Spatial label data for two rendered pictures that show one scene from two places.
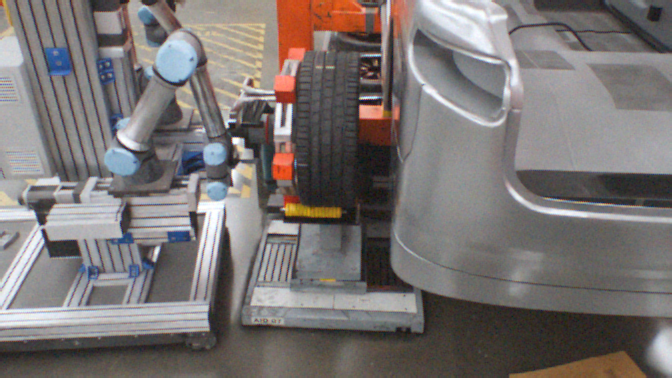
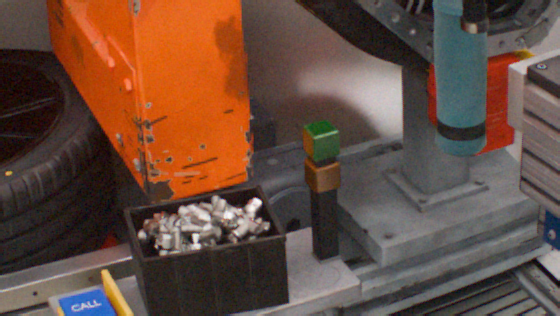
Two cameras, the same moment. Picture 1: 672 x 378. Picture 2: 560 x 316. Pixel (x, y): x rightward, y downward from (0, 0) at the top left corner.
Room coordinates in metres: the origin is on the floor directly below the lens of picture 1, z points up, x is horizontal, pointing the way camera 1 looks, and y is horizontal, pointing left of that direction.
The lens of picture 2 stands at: (3.29, 1.73, 1.45)
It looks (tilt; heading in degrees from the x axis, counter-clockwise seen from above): 29 degrees down; 245
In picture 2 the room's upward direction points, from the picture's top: 4 degrees counter-clockwise
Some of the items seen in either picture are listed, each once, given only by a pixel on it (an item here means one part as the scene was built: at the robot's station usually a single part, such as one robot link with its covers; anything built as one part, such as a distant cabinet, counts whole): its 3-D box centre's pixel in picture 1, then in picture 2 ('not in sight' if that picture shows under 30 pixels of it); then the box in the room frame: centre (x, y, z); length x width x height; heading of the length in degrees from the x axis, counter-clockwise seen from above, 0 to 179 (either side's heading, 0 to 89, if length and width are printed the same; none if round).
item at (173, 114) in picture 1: (164, 107); not in sight; (2.34, 0.78, 0.87); 0.15 x 0.15 x 0.10
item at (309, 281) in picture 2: (262, 142); (199, 301); (2.82, 0.42, 0.44); 0.43 x 0.17 x 0.03; 178
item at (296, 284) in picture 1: (330, 253); (412, 229); (2.23, 0.02, 0.13); 0.50 x 0.36 x 0.10; 178
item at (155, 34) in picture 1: (157, 34); not in sight; (2.62, 0.85, 1.12); 0.11 x 0.08 x 0.11; 80
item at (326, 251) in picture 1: (330, 229); (436, 138); (2.17, 0.03, 0.32); 0.40 x 0.30 x 0.28; 178
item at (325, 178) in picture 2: not in sight; (322, 172); (2.63, 0.43, 0.59); 0.04 x 0.04 x 0.04; 88
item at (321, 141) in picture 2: not in sight; (321, 140); (2.63, 0.43, 0.64); 0.04 x 0.04 x 0.04; 88
